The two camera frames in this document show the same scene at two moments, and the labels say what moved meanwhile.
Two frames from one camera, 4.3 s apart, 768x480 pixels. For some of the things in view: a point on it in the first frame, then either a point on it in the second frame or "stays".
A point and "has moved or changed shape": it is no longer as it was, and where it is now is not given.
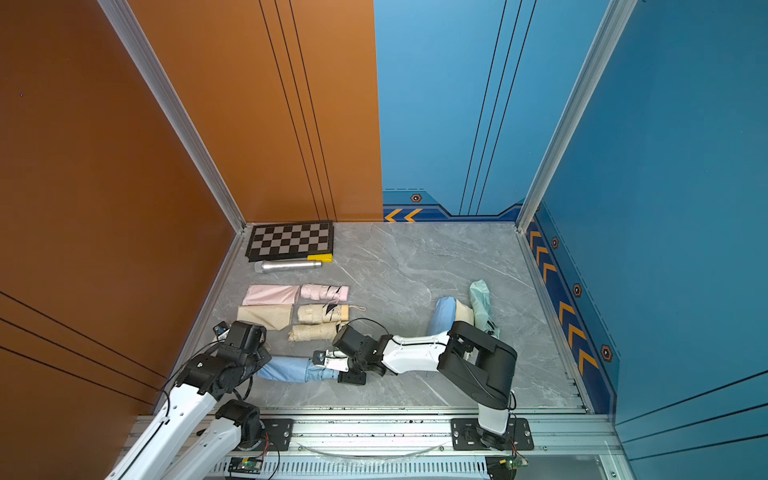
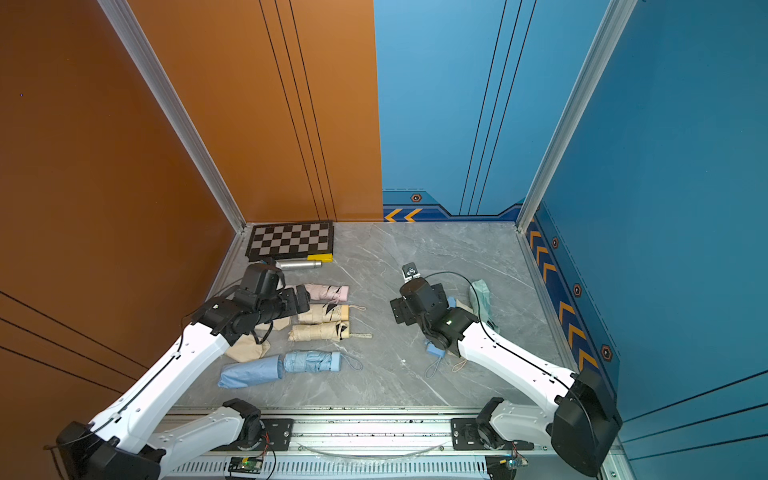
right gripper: [349, 379] -> [401, 304]
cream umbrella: [324, 313] stays
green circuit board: [250, 465] stays
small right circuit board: [514, 462] stays
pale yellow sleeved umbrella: [317, 332] stays
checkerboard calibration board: [290, 241] stays
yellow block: [326, 258] stays
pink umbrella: [324, 292] stays
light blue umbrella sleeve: [287, 369] has moved or changed shape
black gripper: [331, 359] -> [410, 272]
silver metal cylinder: [264, 266] stays
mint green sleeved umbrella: [481, 305] stays
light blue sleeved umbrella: [319, 373] -> [305, 361]
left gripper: [264, 357] -> [294, 307]
